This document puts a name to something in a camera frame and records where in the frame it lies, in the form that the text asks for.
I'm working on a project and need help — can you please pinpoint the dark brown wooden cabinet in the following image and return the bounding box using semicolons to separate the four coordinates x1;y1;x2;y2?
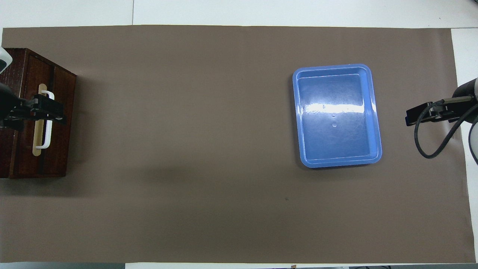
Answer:
0;48;78;179

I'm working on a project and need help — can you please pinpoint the blue plastic tray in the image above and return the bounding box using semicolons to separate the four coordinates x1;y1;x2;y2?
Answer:
292;64;383;168

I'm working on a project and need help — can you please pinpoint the brown paper table mat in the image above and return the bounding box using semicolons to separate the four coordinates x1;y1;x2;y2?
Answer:
0;25;473;264

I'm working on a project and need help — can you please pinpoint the white drawer handle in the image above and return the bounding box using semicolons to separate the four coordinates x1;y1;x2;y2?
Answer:
35;90;55;149

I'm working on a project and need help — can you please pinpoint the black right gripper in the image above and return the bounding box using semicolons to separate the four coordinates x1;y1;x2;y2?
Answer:
406;97;477;127

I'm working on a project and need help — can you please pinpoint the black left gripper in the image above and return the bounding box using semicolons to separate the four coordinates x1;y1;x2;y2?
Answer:
0;82;68;131

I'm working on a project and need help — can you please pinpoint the wooden drawer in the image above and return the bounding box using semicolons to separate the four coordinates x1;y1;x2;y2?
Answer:
17;49;78;178

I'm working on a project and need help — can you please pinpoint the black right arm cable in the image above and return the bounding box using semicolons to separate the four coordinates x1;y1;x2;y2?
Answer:
414;98;478;160

